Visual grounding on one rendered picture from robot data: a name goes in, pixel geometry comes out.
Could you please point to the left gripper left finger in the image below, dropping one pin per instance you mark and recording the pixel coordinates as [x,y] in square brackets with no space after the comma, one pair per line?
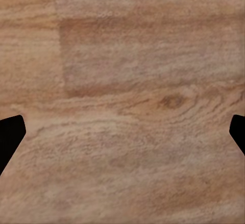
[12,131]

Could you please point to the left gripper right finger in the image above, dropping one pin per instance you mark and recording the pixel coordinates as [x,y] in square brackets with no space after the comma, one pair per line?
[237,131]

